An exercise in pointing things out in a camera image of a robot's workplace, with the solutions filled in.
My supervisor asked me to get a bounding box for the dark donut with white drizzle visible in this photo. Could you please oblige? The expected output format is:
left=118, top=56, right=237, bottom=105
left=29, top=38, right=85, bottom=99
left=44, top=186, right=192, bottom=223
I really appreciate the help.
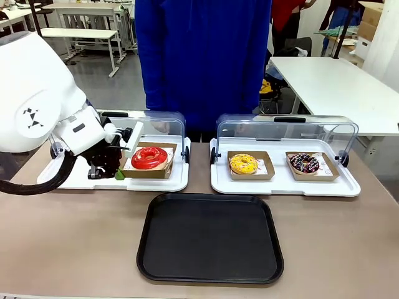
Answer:
left=289, top=152, right=320, bottom=175

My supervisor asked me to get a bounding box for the brown cardboard box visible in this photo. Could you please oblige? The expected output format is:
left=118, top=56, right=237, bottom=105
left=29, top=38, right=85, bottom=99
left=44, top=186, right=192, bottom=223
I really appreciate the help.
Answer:
left=357, top=1, right=385, bottom=42

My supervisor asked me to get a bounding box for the yellow sprinkled donut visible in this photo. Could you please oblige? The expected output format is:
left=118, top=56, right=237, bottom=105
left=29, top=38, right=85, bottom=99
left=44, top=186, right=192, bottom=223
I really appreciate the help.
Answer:
left=229, top=153, right=259, bottom=176

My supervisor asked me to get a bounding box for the red glazed donut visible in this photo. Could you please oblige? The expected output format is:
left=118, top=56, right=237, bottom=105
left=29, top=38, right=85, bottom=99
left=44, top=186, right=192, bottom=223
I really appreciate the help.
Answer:
left=130, top=146, right=170, bottom=171

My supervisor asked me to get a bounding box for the black pole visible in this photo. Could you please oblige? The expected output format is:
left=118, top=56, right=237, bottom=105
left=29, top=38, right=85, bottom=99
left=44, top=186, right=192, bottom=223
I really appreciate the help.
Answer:
left=31, top=0, right=44, bottom=34
left=331, top=0, right=355, bottom=60

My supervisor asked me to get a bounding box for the person's right hand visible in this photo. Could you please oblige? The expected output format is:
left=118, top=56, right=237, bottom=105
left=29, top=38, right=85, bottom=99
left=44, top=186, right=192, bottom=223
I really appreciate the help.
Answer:
left=151, top=119, right=171, bottom=135

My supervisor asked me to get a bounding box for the cardboard donut box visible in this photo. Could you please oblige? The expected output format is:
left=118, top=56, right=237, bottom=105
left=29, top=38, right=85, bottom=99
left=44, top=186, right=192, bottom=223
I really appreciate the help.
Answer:
left=119, top=141, right=178, bottom=181
left=227, top=150, right=276, bottom=182

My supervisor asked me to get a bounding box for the black chair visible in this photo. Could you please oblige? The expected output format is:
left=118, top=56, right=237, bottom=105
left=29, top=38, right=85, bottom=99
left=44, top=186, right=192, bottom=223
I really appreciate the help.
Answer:
left=276, top=37, right=312, bottom=58

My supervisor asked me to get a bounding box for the large white table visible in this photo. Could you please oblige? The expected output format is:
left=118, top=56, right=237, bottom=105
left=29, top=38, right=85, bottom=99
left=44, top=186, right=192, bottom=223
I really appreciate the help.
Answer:
left=267, top=56, right=399, bottom=138

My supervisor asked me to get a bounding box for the person in blue top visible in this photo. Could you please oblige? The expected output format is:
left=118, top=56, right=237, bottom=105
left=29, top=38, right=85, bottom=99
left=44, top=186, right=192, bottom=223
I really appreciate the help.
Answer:
left=134, top=0, right=274, bottom=132

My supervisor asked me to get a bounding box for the clear display case lid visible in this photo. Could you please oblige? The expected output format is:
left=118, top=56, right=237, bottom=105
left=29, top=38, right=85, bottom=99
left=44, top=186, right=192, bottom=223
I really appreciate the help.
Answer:
left=210, top=113, right=360, bottom=168
left=50, top=108, right=190, bottom=164

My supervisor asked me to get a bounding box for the white desk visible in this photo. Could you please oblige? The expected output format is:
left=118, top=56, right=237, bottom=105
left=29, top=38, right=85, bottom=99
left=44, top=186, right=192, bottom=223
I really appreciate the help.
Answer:
left=42, top=2, right=123, bottom=32

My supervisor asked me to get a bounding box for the chocolate sprinkle donut in box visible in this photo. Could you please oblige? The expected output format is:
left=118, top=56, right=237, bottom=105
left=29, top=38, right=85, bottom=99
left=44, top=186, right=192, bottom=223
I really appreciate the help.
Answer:
left=285, top=151, right=341, bottom=183

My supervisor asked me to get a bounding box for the person in red top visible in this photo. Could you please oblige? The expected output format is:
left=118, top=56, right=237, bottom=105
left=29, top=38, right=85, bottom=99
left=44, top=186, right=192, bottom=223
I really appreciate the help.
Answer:
left=270, top=0, right=316, bottom=57

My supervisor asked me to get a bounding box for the black plastic serving tray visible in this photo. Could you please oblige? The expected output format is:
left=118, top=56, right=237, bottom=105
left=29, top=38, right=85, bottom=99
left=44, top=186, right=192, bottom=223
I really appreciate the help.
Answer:
left=136, top=192, right=285, bottom=286

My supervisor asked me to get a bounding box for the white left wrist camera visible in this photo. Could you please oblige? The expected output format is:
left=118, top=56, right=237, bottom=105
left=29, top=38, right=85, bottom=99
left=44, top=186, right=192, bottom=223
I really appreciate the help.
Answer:
left=119, top=121, right=145, bottom=160

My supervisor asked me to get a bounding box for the yellow bag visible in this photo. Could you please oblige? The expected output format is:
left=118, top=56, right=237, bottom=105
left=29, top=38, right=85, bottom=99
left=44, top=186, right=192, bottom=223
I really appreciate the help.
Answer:
left=259, top=78, right=274, bottom=95

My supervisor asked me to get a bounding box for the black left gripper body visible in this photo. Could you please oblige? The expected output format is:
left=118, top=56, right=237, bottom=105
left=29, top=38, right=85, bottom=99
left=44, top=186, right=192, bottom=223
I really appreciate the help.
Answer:
left=81, top=139, right=123, bottom=176

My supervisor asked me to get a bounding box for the person in dark clothes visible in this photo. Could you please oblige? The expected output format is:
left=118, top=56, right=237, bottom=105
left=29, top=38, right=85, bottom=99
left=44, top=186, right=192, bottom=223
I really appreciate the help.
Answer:
left=318, top=0, right=363, bottom=32

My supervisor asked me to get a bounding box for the white display case base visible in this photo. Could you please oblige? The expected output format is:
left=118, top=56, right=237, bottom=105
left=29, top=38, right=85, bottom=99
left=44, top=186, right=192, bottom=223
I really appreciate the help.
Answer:
left=36, top=133, right=191, bottom=192
left=209, top=136, right=362, bottom=197

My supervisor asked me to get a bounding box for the white storage box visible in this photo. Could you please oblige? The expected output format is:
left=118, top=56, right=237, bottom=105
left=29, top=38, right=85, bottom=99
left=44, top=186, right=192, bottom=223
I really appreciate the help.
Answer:
left=354, top=36, right=372, bottom=60

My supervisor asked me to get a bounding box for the black left arm cable sleeve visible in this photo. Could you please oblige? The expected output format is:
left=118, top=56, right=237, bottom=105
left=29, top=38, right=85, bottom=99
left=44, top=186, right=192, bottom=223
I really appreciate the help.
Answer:
left=0, top=149, right=78, bottom=196

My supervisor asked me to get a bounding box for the white bench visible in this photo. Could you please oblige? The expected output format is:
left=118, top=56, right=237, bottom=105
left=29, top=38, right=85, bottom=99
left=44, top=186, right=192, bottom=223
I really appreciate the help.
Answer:
left=40, top=27, right=120, bottom=78

